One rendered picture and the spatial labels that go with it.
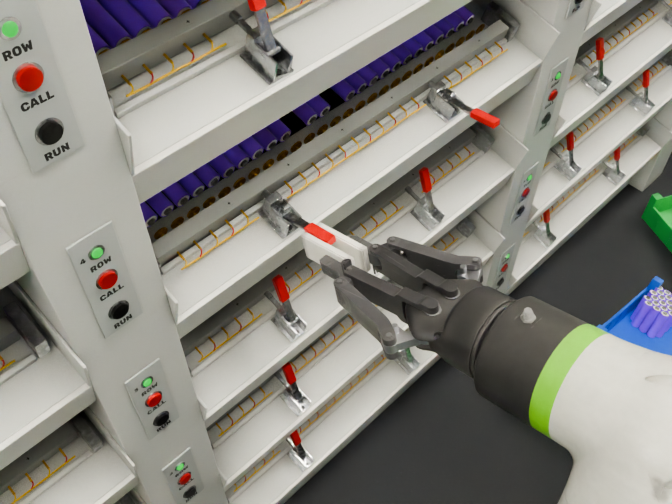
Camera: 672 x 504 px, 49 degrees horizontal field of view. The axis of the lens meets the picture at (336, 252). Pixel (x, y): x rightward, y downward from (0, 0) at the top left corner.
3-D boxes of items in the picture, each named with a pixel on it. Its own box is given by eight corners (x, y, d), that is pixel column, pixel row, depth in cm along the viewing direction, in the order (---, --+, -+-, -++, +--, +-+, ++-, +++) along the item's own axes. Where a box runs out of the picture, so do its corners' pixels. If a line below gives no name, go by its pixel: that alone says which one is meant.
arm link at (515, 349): (600, 293, 56) (528, 367, 52) (593, 391, 64) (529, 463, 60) (533, 263, 60) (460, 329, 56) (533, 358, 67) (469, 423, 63)
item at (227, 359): (504, 185, 118) (541, 132, 106) (203, 431, 91) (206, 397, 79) (415, 102, 123) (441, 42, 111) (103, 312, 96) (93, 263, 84)
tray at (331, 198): (530, 82, 103) (560, 32, 95) (175, 342, 76) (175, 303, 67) (427, -7, 108) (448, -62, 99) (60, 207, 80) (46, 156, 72)
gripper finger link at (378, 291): (446, 331, 66) (437, 341, 65) (352, 286, 73) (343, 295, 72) (443, 300, 64) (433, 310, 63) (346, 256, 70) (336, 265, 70)
